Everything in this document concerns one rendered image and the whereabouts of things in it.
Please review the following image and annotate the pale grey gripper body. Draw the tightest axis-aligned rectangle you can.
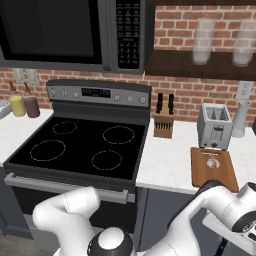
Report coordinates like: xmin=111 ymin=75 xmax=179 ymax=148
xmin=202 ymin=212 xmax=256 ymax=256

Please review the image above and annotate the wooden cutting board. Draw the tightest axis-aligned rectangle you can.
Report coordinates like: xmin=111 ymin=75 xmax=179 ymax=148
xmin=190 ymin=146 xmax=240 ymax=194

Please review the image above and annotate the garlic bulb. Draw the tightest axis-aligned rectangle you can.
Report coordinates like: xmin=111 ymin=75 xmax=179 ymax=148
xmin=205 ymin=156 xmax=222 ymax=169

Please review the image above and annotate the grey base cupboard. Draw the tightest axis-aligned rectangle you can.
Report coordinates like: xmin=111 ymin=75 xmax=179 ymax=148
xmin=134 ymin=186 xmax=214 ymax=256
xmin=0 ymin=165 xmax=35 ymax=240

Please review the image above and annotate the silver toaster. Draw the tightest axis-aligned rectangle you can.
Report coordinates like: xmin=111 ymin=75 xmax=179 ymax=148
xmin=196 ymin=102 xmax=234 ymax=151

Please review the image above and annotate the wooden knife block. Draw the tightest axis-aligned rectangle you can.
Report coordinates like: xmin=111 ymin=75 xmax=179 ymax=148
xmin=153 ymin=112 xmax=175 ymax=140

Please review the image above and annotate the black stove with hob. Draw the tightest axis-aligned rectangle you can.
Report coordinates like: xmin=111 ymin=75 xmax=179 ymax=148
xmin=2 ymin=78 xmax=153 ymax=235

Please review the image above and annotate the clear glass jar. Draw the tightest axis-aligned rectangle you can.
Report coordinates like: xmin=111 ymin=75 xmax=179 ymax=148
xmin=231 ymin=18 xmax=256 ymax=68
xmin=191 ymin=17 xmax=217 ymax=66

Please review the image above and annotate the brown squeeze bottle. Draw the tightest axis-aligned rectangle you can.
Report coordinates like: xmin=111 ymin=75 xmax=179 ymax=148
xmin=22 ymin=81 xmax=41 ymax=119

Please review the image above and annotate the dark upper cupboard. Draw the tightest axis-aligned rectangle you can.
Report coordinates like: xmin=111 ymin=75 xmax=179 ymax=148
xmin=147 ymin=0 xmax=256 ymax=6

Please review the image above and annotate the yellow squeeze bottle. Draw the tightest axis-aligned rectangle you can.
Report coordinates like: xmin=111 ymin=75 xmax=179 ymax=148
xmin=8 ymin=81 xmax=27 ymax=118

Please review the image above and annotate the white rounded appliance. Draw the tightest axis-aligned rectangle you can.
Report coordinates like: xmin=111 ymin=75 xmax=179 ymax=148
xmin=0 ymin=98 xmax=14 ymax=121

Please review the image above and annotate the black microwave oven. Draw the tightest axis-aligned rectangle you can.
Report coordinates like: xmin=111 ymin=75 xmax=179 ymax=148
xmin=0 ymin=0 xmax=156 ymax=75

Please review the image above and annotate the black handled knife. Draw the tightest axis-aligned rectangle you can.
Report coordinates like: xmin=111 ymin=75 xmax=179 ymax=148
xmin=156 ymin=92 xmax=165 ymax=115
xmin=167 ymin=93 xmax=176 ymax=116

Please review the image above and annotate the white wall outlet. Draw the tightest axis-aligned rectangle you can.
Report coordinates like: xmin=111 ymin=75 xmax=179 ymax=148
xmin=26 ymin=68 xmax=41 ymax=86
xmin=12 ymin=67 xmax=26 ymax=85
xmin=235 ymin=80 xmax=255 ymax=100

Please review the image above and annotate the dark wooden wall shelf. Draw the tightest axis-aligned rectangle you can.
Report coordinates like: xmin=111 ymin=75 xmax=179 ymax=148
xmin=145 ymin=49 xmax=256 ymax=82

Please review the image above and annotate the silver oven door handle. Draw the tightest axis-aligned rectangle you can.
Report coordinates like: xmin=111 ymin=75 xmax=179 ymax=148
xmin=3 ymin=172 xmax=137 ymax=205

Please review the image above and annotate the grey microwave door handle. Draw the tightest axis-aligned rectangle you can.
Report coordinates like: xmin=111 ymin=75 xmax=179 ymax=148
xmin=99 ymin=0 xmax=116 ymax=72

